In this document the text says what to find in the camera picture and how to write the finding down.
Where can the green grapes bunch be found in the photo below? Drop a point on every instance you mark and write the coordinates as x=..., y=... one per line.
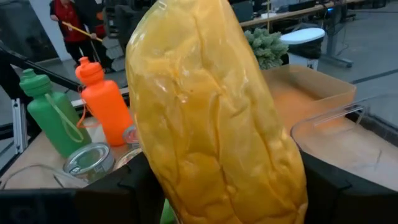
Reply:
x=265, y=46

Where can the green water bottle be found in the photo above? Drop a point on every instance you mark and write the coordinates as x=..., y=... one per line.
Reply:
x=46, y=115

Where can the wooden office desk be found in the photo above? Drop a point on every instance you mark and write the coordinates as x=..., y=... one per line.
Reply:
x=280, y=15

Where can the person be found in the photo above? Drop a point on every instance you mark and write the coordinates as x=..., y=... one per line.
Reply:
x=70, y=28

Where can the silver aluminium bracket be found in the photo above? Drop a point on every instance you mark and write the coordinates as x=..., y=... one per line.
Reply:
x=19, y=124

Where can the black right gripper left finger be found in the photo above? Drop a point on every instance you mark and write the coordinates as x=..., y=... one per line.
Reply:
x=124, y=199

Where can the orange water bottle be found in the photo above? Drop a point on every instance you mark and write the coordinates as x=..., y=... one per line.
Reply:
x=105, y=105

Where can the white-lidded trash can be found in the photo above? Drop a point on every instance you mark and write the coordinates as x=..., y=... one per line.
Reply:
x=303, y=35

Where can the clear plastic bin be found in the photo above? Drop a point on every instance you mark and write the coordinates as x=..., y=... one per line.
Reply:
x=342, y=146

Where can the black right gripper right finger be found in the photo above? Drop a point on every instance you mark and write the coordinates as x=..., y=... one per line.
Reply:
x=335, y=202

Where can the blue label tuna can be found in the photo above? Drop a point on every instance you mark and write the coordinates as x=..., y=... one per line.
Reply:
x=126, y=157

